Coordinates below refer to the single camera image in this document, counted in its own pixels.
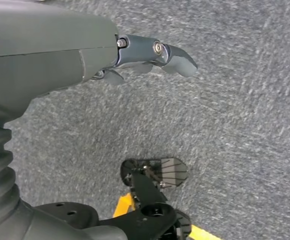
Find black robot leg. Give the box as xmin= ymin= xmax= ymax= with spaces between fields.
xmin=33 ymin=172 xmax=178 ymax=240

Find yellow floor tape square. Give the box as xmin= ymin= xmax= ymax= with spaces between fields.
xmin=113 ymin=193 xmax=222 ymax=240

